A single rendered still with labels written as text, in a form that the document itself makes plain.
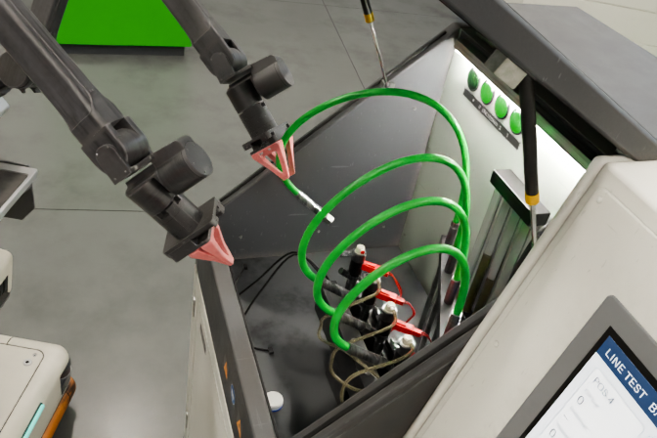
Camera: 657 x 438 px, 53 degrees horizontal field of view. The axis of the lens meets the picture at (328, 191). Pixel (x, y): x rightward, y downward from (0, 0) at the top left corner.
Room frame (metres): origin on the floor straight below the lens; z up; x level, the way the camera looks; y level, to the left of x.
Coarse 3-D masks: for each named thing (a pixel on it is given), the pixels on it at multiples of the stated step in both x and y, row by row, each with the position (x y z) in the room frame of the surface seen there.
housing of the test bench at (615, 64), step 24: (552, 24) 1.41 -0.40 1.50; (576, 24) 1.44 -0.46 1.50; (600, 24) 1.48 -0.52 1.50; (576, 48) 1.29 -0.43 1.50; (600, 48) 1.32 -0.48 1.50; (624, 48) 1.35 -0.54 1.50; (600, 72) 1.18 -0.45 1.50; (624, 72) 1.21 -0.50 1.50; (648, 72) 1.23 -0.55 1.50; (624, 96) 1.09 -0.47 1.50; (648, 96) 1.11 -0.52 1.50; (648, 120) 1.01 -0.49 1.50
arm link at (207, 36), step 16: (176, 0) 1.23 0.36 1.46; (192, 0) 1.23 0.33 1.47; (176, 16) 1.22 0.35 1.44; (192, 16) 1.21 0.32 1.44; (208, 16) 1.22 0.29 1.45; (192, 32) 1.20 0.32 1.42; (208, 32) 1.18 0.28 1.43; (224, 32) 1.22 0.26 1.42; (208, 48) 1.17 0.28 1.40; (224, 48) 1.17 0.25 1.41; (240, 48) 1.22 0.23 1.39; (208, 64) 1.16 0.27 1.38; (240, 64) 1.18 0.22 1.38
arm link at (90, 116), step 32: (0, 0) 0.85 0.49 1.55; (0, 32) 0.84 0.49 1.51; (32, 32) 0.84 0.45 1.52; (32, 64) 0.82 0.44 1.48; (64, 64) 0.83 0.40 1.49; (64, 96) 0.81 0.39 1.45; (96, 96) 0.83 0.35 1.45; (96, 128) 0.79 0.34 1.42; (128, 128) 0.83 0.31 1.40; (96, 160) 0.78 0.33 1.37; (128, 160) 0.77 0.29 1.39
